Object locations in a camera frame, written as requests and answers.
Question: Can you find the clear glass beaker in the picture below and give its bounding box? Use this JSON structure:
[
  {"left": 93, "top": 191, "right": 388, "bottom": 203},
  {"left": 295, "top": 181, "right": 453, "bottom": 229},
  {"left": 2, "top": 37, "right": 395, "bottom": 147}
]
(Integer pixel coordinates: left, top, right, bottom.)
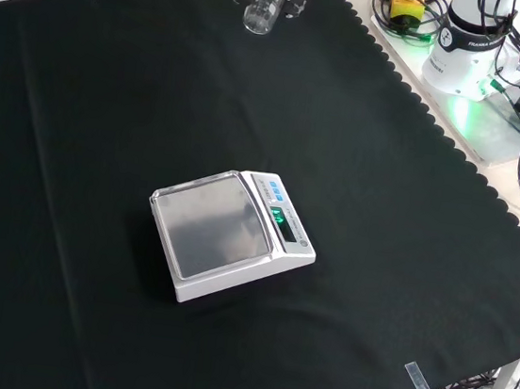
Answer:
[{"left": 240, "top": 0, "right": 290, "bottom": 40}]

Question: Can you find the white electronic balance steel pan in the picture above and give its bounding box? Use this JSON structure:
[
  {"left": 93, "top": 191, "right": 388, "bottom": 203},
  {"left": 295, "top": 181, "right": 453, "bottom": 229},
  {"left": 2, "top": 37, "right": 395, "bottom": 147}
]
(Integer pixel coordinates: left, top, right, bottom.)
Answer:
[{"left": 136, "top": 158, "right": 327, "bottom": 321}]

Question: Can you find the yellow stop button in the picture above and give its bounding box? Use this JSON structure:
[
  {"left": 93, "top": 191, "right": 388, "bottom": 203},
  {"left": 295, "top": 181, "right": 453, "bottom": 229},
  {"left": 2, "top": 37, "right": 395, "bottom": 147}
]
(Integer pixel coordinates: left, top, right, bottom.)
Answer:
[{"left": 388, "top": 0, "right": 428, "bottom": 24}]

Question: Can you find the black bench cloth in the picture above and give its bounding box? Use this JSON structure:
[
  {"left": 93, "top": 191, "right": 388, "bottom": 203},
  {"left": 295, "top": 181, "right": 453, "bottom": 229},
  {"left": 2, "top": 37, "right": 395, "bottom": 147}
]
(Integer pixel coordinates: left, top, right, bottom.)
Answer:
[{"left": 0, "top": 0, "right": 520, "bottom": 389}]

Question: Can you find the clear tape strip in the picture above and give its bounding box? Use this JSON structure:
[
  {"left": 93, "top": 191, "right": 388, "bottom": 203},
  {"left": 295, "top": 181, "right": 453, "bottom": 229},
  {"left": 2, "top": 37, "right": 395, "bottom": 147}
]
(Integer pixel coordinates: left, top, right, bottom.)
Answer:
[{"left": 401, "top": 361, "right": 435, "bottom": 389}]

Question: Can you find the white table leg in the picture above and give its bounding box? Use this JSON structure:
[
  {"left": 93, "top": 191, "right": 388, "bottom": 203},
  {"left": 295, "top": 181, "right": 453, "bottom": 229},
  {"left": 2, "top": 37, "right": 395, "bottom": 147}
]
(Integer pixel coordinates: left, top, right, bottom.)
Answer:
[{"left": 492, "top": 347, "right": 520, "bottom": 389}]

